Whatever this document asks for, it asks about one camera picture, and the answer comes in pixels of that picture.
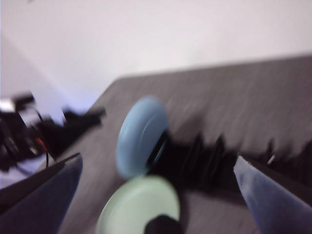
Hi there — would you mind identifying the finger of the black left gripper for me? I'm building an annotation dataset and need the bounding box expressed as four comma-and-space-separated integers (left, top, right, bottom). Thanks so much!
63, 107, 107, 133

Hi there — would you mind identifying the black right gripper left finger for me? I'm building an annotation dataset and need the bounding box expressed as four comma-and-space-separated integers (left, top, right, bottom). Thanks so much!
0, 153, 83, 234

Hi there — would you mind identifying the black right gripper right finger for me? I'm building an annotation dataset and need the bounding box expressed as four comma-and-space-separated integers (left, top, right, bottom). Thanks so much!
233, 156, 312, 234

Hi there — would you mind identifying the blue plate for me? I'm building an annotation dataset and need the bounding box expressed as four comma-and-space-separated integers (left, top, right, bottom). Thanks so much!
116, 95, 169, 179

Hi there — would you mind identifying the pale green plate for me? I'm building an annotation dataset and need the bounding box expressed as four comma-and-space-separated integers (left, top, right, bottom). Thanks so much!
95, 175, 181, 234

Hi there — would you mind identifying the black plastic plate rack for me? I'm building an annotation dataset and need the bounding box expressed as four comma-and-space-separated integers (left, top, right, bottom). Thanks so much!
146, 133, 312, 195

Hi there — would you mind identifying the black rounded device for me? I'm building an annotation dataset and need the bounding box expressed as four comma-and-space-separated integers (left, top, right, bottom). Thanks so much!
143, 214, 182, 234

